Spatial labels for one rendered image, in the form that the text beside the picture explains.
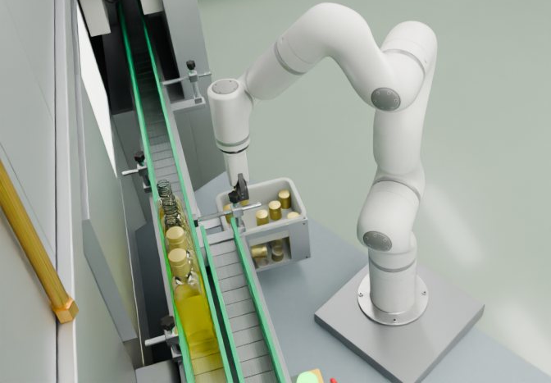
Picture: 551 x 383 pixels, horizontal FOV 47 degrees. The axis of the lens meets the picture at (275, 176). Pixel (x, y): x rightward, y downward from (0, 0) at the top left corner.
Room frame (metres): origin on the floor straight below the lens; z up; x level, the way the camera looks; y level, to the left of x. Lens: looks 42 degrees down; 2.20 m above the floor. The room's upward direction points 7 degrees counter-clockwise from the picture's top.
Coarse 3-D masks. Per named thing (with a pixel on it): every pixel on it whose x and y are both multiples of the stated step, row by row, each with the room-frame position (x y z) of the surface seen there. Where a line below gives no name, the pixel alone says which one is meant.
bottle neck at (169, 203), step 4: (164, 200) 0.96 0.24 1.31; (168, 200) 0.97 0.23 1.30; (172, 200) 0.96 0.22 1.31; (164, 204) 0.95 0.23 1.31; (168, 204) 0.95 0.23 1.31; (172, 204) 0.95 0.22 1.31; (176, 204) 0.96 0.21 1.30; (164, 208) 0.95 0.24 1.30; (168, 208) 0.94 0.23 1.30; (172, 208) 0.95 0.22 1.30; (176, 208) 0.95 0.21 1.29; (164, 212) 0.95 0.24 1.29; (168, 212) 0.94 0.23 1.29; (172, 212) 0.95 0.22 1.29; (176, 212) 0.95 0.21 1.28; (168, 216) 0.95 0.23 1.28; (176, 216) 0.95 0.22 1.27
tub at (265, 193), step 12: (276, 180) 1.32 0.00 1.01; (288, 180) 1.31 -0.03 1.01; (228, 192) 1.29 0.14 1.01; (252, 192) 1.30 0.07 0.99; (264, 192) 1.30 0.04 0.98; (276, 192) 1.31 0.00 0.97; (216, 204) 1.25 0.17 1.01; (264, 204) 1.30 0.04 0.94; (300, 204) 1.21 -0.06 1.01; (252, 216) 1.26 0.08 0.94; (300, 216) 1.17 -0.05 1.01; (228, 228) 1.17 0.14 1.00; (252, 228) 1.14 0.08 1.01; (264, 228) 1.14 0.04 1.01
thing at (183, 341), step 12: (120, 0) 2.37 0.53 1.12; (120, 12) 2.22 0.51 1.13; (132, 60) 1.97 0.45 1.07; (132, 72) 1.78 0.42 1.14; (144, 132) 1.45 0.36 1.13; (144, 144) 1.39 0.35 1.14; (156, 192) 1.19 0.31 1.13; (168, 264) 0.94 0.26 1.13; (168, 276) 0.91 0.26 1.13; (180, 324) 0.78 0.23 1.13; (180, 336) 0.75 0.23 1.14; (180, 348) 0.72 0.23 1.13; (192, 372) 0.70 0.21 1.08
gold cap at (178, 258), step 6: (174, 252) 0.80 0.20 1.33; (180, 252) 0.79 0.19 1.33; (174, 258) 0.78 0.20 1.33; (180, 258) 0.78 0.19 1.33; (186, 258) 0.78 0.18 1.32; (174, 264) 0.77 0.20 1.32; (180, 264) 0.77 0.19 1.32; (186, 264) 0.78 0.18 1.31; (174, 270) 0.77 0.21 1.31; (180, 270) 0.77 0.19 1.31; (186, 270) 0.78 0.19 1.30; (180, 276) 0.77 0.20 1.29
